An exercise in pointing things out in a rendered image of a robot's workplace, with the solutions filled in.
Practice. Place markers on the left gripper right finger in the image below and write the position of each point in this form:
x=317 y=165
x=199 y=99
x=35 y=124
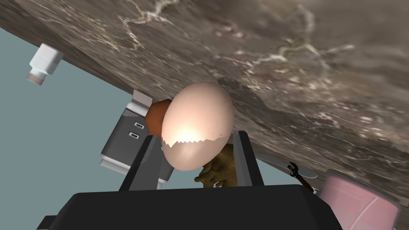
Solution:
x=245 y=166

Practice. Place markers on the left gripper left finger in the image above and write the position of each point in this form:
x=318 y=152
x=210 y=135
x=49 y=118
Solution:
x=145 y=169

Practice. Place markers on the beige egg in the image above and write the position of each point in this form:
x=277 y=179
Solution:
x=198 y=124

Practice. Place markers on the olive green lumpy object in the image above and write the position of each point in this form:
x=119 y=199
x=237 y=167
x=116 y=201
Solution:
x=222 y=171

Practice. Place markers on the grey and white appliance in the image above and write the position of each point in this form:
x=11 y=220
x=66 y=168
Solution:
x=124 y=140

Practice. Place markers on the brown rounded object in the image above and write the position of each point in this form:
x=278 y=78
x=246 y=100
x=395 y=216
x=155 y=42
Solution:
x=156 y=119

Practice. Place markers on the pink box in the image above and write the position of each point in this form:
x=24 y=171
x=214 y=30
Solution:
x=358 y=203

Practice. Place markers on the white bottle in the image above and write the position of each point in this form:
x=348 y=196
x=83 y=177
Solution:
x=44 y=64

